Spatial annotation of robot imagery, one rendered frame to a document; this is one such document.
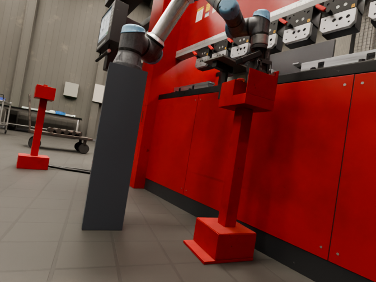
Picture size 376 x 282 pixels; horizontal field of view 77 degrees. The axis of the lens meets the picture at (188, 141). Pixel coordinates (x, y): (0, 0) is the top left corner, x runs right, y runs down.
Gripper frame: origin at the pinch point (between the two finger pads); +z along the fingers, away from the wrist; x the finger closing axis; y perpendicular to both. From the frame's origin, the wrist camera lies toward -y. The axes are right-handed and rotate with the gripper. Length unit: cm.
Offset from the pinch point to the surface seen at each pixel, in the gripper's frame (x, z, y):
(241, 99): -2.4, 4.8, -7.0
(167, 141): 100, 28, 0
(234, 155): 3.3, 28.9, -4.0
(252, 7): 43, -66, 30
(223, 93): 12.2, 0.2, -6.6
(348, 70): -24.7, -9.0, 27.3
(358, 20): -17, -37, 44
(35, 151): 187, 48, -103
